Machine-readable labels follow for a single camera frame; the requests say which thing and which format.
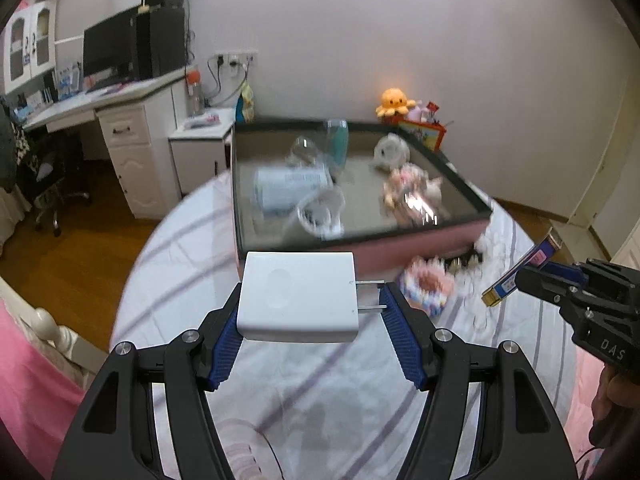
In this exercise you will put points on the pink storage box black rim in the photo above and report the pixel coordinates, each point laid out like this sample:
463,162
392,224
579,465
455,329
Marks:
371,232

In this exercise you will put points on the white power adapter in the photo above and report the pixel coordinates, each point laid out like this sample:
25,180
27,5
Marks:
300,298

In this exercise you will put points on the pink plush toy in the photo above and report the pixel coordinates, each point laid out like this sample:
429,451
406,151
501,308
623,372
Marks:
418,113

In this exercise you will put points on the white round head doll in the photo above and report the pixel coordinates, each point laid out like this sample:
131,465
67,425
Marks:
391,152

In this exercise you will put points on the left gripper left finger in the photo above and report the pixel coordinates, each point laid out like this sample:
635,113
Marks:
225,351

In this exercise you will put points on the white wall power strip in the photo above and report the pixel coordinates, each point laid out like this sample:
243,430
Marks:
236,57

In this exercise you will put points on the pink brick block figure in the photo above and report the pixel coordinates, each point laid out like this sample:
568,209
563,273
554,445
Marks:
426,285

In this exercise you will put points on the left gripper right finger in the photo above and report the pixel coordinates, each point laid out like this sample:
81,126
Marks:
410,331

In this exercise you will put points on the clear heart acrylic piece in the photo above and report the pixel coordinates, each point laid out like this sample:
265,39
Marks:
249,453

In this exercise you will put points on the white computer desk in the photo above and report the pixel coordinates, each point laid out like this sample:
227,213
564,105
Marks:
136,122

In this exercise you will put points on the clear small jar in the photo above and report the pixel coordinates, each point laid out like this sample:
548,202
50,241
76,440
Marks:
304,152

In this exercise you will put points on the white bed post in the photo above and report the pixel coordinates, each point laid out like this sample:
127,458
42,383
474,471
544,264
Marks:
72,346

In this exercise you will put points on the white striped tablecloth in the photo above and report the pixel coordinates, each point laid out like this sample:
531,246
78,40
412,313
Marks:
326,411

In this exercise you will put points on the clear dental flosser box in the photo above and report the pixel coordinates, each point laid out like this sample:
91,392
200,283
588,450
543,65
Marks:
278,189

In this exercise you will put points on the rose gold metal cup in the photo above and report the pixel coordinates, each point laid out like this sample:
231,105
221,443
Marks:
415,210

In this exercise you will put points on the white pink brick figure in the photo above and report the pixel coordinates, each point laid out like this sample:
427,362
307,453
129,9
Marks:
411,178

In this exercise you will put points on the black computer tower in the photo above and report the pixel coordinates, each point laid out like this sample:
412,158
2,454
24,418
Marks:
159,42

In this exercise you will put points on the orange cap water bottle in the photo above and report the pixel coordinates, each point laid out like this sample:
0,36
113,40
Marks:
195,93

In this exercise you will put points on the black office chair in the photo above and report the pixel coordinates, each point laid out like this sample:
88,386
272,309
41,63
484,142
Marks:
50,178

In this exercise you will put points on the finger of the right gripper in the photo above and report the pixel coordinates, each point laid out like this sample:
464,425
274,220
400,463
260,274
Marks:
534,282
571,273

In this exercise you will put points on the pink bed cover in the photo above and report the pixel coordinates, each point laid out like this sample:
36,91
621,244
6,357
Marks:
40,392

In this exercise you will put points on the orange octopus plush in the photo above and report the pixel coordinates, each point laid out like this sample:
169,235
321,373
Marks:
394,102

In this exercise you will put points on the white cup in box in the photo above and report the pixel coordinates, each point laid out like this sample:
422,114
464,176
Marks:
320,214

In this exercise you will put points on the person's right hand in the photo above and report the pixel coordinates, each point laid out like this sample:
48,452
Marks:
616,399

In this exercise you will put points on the white glass door cabinet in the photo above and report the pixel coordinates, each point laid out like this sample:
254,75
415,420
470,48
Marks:
28,44

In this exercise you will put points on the black computer monitor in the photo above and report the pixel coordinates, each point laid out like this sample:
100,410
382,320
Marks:
107,46

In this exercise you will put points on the snack bag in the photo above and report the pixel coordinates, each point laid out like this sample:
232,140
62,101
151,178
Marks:
245,105

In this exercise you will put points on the white bedside cabinet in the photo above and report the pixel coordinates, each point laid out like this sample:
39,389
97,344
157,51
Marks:
201,147

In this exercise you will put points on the round clear teal container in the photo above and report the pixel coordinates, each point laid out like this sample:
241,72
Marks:
337,140

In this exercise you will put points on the dark hanging jacket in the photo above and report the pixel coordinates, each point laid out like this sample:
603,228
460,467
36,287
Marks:
14,147

